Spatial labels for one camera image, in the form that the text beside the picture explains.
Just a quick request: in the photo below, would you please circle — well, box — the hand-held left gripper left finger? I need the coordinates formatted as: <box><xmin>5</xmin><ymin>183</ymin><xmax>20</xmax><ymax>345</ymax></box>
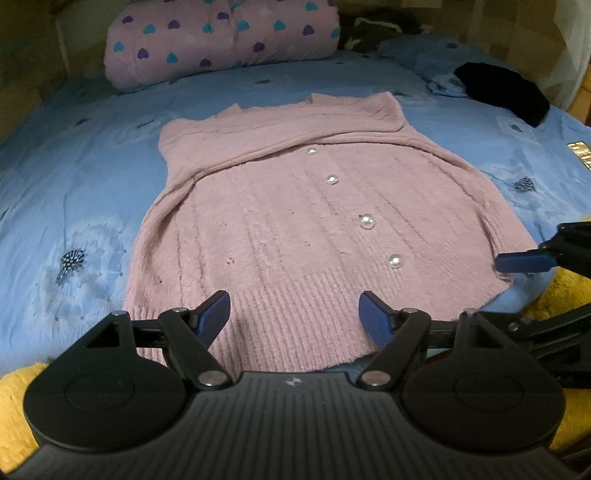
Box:
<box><xmin>78</xmin><ymin>290</ymin><xmax>232</xmax><ymax>391</ymax></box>

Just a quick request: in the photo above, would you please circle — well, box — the dark grey knit cloth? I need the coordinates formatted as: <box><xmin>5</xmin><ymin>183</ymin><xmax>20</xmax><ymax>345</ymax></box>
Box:
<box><xmin>339</xmin><ymin>9</ymin><xmax>432</xmax><ymax>51</ymax></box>

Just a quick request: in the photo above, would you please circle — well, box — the pink heart-print rolled quilt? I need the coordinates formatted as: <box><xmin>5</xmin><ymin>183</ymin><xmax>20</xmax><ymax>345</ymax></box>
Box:
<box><xmin>104</xmin><ymin>0</ymin><xmax>341</xmax><ymax>90</ymax></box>

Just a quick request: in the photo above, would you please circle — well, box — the dark striped small packet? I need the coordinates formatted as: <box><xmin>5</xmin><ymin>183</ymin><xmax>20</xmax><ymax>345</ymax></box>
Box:
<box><xmin>567</xmin><ymin>140</ymin><xmax>591</xmax><ymax>172</ymax></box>

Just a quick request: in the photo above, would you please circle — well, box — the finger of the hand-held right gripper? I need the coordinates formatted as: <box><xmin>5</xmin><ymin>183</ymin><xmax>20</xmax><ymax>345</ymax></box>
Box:
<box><xmin>494</xmin><ymin>222</ymin><xmax>591</xmax><ymax>278</ymax></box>

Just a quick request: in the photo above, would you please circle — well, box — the white mosquito net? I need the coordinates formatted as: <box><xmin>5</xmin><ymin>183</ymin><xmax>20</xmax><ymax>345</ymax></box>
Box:
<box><xmin>549</xmin><ymin>0</ymin><xmax>591</xmax><ymax>109</ymax></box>

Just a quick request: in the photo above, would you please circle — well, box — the pink knit cardigan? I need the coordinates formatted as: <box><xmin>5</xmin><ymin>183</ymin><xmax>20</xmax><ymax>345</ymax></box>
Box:
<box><xmin>124</xmin><ymin>91</ymin><xmax>539</xmax><ymax>374</ymax></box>

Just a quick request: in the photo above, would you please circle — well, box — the yellow fuzzy blanket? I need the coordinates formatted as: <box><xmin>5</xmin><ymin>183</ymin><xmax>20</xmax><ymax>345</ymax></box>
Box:
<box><xmin>0</xmin><ymin>265</ymin><xmax>591</xmax><ymax>472</ymax></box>

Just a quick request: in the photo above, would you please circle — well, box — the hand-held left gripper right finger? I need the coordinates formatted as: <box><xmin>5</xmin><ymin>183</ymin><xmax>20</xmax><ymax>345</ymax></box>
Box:
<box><xmin>358</xmin><ymin>290</ymin><xmax>509</xmax><ymax>391</ymax></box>

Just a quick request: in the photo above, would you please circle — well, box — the blue dandelion-print pillow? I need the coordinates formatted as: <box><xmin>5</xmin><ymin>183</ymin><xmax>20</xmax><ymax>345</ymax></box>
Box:
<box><xmin>376</xmin><ymin>34</ymin><xmax>467</xmax><ymax>97</ymax></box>

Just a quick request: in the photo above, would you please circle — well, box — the black garment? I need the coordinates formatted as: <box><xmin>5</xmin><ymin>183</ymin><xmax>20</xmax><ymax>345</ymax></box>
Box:
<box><xmin>455</xmin><ymin>62</ymin><xmax>550</xmax><ymax>128</ymax></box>

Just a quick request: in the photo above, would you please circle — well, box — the blue dandelion-print bed sheet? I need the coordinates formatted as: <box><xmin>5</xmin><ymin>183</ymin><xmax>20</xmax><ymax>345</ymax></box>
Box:
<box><xmin>0</xmin><ymin>46</ymin><xmax>591</xmax><ymax>377</ymax></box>

